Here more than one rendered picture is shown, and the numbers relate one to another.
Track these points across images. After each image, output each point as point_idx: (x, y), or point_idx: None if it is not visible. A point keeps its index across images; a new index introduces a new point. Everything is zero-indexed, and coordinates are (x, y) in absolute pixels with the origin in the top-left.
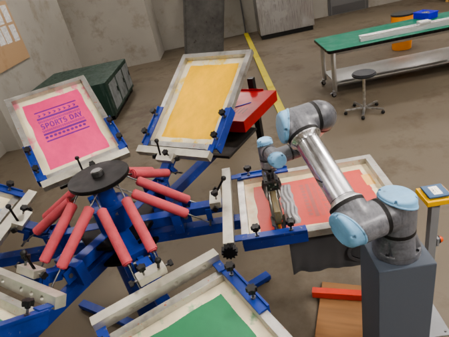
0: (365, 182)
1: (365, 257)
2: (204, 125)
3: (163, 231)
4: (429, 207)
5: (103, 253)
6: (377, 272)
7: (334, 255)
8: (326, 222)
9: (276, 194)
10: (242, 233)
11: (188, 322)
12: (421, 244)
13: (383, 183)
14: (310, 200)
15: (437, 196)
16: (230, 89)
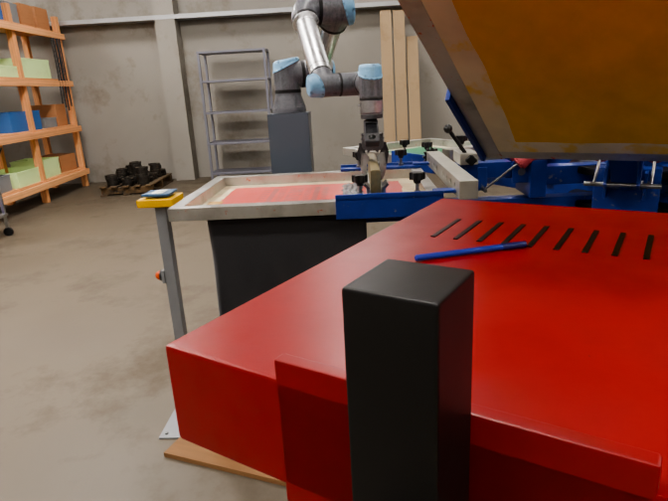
0: (221, 203)
1: (309, 124)
2: (551, 118)
3: (560, 193)
4: (168, 219)
5: None
6: (310, 112)
7: None
8: (312, 184)
9: (367, 174)
10: (420, 169)
11: None
12: (270, 113)
13: (208, 190)
14: (318, 194)
15: (166, 189)
16: (467, 38)
